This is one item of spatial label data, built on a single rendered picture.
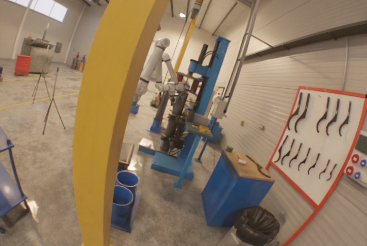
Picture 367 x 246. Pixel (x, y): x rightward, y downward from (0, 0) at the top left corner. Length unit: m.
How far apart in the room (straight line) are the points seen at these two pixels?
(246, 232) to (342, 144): 1.57
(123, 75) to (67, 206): 1.80
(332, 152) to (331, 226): 0.96
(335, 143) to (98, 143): 2.41
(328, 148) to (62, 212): 3.32
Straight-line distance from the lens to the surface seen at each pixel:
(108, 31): 0.52
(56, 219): 1.95
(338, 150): 2.32
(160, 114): 4.45
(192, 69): 3.04
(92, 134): 0.55
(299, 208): 2.59
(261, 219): 1.96
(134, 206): 2.13
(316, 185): 2.42
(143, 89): 1.75
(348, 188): 2.25
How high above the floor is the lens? 1.65
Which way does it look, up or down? 9 degrees down
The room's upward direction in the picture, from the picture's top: 19 degrees clockwise
